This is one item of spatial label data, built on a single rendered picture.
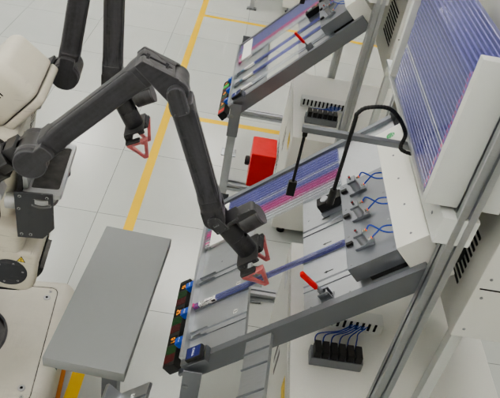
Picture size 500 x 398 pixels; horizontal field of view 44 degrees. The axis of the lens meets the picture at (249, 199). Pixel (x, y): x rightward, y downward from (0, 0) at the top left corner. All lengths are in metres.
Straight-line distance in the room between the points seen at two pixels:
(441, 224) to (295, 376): 0.77
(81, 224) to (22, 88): 1.70
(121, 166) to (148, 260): 1.52
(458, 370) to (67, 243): 1.88
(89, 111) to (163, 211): 1.94
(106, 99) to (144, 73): 0.12
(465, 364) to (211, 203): 1.03
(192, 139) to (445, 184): 0.57
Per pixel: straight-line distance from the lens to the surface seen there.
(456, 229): 1.34
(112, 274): 2.11
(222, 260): 1.94
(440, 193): 1.30
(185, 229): 3.21
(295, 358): 1.93
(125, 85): 1.37
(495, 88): 1.20
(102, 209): 3.30
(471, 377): 2.11
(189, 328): 1.80
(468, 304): 1.56
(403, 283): 1.48
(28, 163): 1.49
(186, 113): 1.36
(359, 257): 1.50
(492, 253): 1.47
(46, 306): 2.46
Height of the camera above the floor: 2.10
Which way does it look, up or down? 37 degrees down
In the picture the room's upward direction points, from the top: 11 degrees clockwise
